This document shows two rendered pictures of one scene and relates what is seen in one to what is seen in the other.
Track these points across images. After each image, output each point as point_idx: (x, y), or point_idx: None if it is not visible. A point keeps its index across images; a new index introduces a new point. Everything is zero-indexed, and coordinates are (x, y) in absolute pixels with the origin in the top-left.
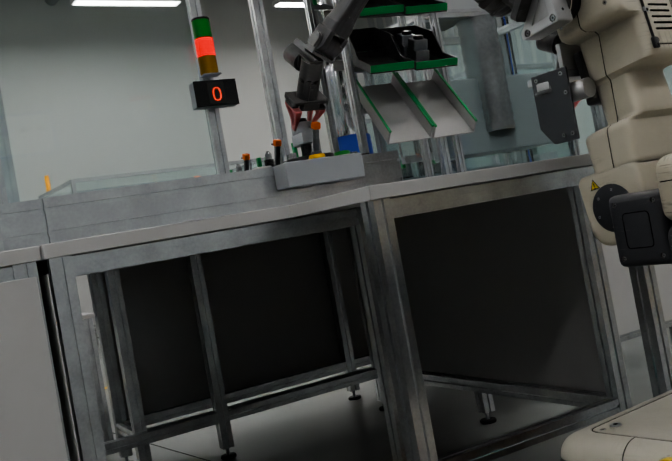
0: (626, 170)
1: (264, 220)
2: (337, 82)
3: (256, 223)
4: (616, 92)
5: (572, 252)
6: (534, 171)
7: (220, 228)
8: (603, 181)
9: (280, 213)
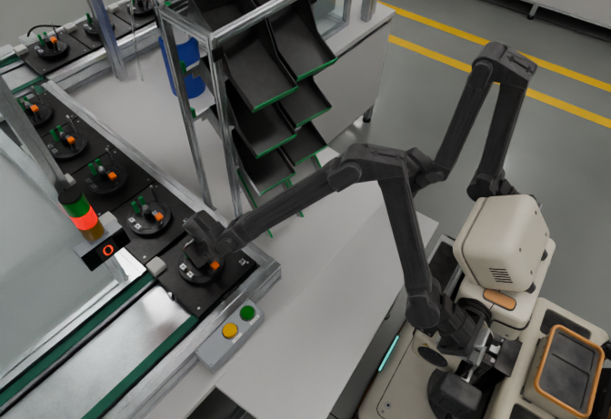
0: (453, 358)
1: (198, 404)
2: None
3: (193, 411)
4: None
5: None
6: (386, 314)
7: None
8: (433, 348)
9: (209, 392)
